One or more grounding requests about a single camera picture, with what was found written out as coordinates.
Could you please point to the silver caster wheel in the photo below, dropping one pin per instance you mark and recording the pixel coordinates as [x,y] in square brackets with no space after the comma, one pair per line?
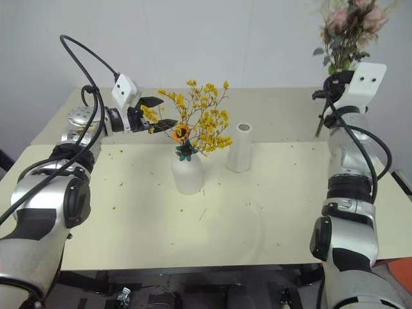
[124,294]

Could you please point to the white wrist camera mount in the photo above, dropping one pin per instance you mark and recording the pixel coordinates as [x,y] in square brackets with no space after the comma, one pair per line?
[124,88]
[363,87]

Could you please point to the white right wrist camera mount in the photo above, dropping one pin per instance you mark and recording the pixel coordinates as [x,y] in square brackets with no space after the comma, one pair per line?
[363,87]

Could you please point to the pink rose bouquet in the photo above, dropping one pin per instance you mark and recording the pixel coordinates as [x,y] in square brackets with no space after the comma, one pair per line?
[346,22]

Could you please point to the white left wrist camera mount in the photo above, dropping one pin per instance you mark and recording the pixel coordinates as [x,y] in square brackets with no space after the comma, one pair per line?
[124,88]

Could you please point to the dark rounded shape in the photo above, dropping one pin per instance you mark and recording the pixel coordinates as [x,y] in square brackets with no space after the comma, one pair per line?
[161,301]

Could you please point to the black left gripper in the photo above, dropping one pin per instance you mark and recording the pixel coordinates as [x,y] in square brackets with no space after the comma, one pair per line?
[137,120]

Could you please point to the black table frame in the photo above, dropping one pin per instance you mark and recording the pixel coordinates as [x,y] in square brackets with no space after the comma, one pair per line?
[199,277]

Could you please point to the yellow flower bouquet with sunflower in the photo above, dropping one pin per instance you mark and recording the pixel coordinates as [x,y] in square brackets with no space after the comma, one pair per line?
[209,120]

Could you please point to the round white vase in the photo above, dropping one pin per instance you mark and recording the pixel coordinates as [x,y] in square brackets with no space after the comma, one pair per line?
[187,177]

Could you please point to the cream table mat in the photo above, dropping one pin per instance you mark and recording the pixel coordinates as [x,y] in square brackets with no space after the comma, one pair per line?
[225,219]

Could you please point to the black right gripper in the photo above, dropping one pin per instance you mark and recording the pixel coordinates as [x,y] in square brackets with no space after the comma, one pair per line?
[338,87]

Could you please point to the tall white vase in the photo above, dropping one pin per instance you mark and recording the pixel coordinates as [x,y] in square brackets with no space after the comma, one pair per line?
[239,151]

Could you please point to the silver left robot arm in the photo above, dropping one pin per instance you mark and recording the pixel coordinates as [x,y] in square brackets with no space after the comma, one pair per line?
[42,199]

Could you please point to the orange object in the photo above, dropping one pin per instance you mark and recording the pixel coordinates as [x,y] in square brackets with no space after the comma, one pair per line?
[400,270]

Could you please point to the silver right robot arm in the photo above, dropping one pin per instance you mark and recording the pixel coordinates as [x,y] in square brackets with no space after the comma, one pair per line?
[351,231]

